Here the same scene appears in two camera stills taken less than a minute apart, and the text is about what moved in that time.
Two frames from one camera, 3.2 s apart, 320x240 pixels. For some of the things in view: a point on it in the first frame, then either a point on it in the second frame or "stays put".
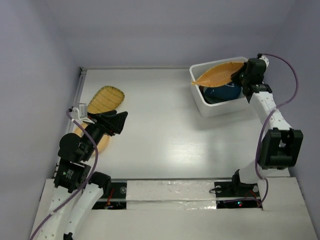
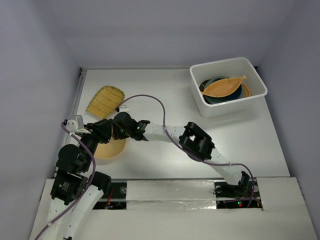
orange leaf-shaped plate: (219, 75) → (223, 88)
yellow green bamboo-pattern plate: (107, 99) stays put
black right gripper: (236, 76) → (116, 133)
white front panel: (186, 210) stays put
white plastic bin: (217, 109) stays put
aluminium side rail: (75, 97) stays put
